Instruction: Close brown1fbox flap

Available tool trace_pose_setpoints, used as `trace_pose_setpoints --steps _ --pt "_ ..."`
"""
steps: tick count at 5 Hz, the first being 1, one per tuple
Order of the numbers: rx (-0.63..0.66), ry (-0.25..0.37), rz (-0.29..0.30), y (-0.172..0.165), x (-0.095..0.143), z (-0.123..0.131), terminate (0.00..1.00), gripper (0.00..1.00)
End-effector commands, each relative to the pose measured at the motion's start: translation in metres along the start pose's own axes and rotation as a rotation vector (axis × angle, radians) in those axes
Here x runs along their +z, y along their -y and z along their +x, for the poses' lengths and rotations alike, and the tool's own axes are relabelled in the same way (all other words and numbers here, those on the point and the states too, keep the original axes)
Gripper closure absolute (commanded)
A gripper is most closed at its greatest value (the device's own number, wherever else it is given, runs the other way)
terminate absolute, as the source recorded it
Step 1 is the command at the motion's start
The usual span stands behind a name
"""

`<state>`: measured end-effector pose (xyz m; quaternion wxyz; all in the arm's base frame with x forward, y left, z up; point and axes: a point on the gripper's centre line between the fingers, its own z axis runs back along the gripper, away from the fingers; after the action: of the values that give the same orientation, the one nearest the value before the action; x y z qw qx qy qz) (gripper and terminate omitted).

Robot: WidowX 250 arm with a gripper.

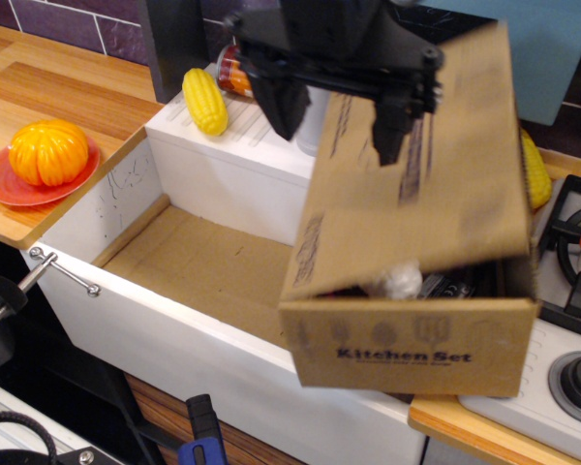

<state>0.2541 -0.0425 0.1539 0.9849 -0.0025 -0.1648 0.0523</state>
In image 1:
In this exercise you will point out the yellow toy corn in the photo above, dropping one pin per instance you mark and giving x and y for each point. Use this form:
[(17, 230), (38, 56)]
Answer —
[(538, 181), (204, 102)]

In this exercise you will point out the metal sink towel bar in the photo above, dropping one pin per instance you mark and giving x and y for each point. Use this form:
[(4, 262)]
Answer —
[(63, 271)]

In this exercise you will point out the white toy sink basin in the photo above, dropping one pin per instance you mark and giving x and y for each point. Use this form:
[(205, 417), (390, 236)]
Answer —
[(189, 238)]

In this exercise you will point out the blue black clamp handle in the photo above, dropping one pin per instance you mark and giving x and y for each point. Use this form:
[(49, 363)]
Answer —
[(207, 446)]

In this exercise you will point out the small grey labelled adapter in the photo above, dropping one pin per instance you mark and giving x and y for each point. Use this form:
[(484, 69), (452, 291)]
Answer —
[(440, 286)]

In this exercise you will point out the orange toy peeled mandarin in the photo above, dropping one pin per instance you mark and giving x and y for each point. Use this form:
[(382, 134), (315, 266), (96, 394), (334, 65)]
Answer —
[(49, 153)]

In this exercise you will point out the teal toy microwave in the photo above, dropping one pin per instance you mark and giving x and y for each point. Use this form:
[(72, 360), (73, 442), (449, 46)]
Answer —
[(545, 42)]

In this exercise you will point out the yellow toy corn left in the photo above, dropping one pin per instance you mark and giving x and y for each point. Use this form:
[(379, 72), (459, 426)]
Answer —
[(204, 102)]

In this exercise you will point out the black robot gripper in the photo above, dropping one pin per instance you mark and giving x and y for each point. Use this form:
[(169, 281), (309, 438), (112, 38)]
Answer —
[(351, 47)]

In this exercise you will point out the white toy ice cream cone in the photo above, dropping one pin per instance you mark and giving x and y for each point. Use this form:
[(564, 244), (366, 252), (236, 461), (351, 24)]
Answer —
[(401, 281)]

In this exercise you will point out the brown cardboard Kitchen Set box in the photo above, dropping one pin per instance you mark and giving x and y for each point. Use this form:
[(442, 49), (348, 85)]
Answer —
[(456, 201)]

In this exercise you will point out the grey toy faucet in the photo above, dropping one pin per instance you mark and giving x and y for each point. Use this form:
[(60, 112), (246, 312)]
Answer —
[(308, 136)]

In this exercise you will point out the black stove knob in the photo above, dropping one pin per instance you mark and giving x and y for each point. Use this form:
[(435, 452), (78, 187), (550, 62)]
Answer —
[(564, 379)]

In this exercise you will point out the black stove burner grate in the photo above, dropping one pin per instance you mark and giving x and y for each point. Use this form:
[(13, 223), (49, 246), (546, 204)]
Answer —
[(558, 234)]

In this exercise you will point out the yellow toy corn right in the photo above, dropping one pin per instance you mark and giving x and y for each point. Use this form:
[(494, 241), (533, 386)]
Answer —
[(538, 181)]

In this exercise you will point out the orange red tin can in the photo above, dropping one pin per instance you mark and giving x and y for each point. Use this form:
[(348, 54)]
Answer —
[(229, 75)]

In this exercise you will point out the red plastic plate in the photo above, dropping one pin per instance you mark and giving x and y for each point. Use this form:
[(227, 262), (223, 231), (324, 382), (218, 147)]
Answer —
[(15, 192)]

